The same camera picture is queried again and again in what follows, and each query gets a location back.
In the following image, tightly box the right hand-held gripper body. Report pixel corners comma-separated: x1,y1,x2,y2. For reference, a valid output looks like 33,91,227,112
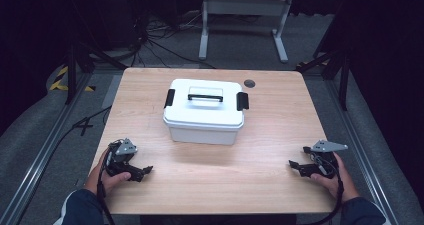
310,139,349,179

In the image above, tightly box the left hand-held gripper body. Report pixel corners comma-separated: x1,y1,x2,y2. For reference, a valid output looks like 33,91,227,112
104,137,142,183

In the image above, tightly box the person's left hand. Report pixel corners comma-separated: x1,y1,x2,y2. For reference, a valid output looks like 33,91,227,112
84,147,132,197

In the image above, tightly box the person's right hand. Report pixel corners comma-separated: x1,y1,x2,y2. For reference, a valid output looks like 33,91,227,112
309,152,361,204

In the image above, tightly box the white plastic storage box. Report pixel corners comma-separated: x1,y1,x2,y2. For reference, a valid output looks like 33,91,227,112
166,122,240,146

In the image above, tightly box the black box latch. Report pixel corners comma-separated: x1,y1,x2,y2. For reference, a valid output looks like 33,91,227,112
163,88,176,109
235,91,250,112

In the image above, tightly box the black metal stand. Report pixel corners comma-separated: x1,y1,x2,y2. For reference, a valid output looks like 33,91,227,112
64,39,128,106
295,46,352,112

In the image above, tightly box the white storage box lid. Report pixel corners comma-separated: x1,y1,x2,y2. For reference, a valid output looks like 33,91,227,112
162,78,246,130

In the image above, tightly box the yellow black floor tape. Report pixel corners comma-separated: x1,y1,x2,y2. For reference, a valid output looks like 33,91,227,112
48,65,97,93

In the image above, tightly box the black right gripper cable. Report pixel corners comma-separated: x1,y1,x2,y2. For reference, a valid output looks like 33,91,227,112
299,176,345,225

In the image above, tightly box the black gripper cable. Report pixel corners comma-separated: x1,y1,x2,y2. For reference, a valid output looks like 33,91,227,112
299,176,345,225
96,149,116,225

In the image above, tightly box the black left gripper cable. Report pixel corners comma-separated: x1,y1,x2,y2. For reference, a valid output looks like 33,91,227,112
96,149,116,225

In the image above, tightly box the black floor cable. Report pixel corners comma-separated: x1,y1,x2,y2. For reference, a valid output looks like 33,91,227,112
46,106,113,163

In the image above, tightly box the black lid handle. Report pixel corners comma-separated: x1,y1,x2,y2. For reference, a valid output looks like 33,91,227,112
187,93,224,103

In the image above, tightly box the tangle of black floor cables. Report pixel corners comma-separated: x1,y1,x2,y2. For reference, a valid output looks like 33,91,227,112
131,11,216,70

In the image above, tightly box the white metal desk frame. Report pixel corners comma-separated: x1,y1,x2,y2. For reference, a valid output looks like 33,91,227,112
198,0,294,65

